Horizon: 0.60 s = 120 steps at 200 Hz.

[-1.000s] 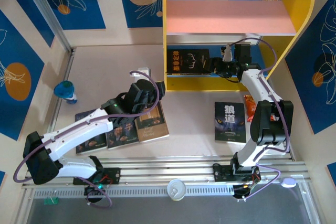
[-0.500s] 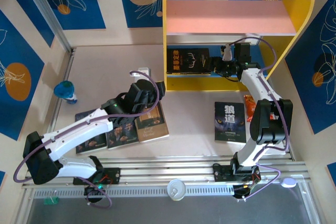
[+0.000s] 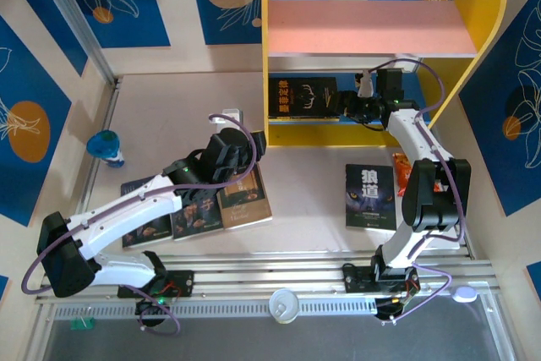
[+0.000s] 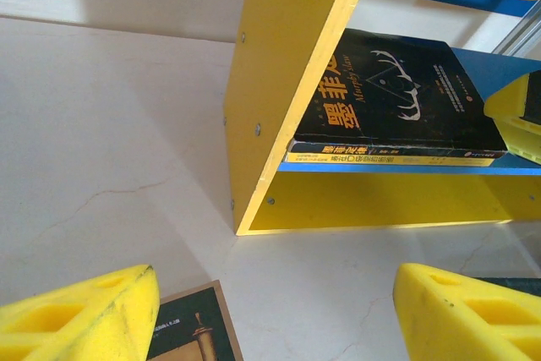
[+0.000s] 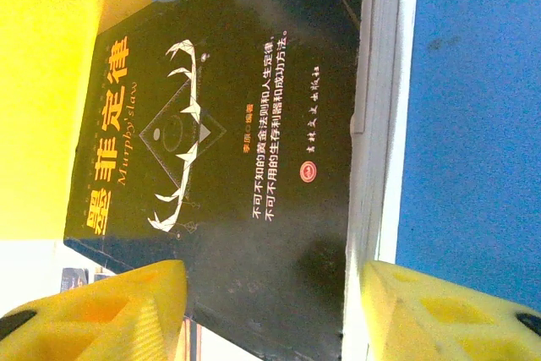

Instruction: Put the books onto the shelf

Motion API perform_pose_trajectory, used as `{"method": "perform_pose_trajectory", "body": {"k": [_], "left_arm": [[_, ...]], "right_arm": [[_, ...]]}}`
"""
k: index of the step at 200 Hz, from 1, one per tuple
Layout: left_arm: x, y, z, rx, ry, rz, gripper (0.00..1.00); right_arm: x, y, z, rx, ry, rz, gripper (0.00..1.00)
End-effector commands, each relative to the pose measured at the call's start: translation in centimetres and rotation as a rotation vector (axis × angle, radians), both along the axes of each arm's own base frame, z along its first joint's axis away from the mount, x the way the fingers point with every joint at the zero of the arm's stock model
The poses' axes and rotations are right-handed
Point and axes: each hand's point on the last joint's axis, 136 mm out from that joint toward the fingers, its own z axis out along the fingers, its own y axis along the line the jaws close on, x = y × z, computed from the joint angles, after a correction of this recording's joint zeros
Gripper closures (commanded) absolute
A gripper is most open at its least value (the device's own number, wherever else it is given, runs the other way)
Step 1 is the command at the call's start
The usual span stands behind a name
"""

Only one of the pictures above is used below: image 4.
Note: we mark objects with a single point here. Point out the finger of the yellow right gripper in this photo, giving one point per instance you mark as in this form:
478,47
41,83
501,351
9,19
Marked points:
509,99
526,139

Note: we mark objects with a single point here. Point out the yellow blue pink wooden bookshelf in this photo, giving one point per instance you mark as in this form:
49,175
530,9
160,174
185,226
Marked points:
279,61

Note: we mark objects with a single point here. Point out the black antler cover book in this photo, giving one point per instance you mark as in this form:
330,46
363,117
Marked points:
401,94

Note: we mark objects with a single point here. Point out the tan scroll cover book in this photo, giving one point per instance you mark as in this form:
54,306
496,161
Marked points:
190,327

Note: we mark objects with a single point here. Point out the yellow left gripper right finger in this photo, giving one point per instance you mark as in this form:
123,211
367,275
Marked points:
456,327

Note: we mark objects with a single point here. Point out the yellow cover book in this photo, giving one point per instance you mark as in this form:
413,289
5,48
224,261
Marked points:
422,161

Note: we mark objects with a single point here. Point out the aluminium frame post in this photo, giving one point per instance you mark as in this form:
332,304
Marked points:
520,35

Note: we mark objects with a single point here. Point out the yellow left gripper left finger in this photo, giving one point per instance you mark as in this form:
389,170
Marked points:
84,323

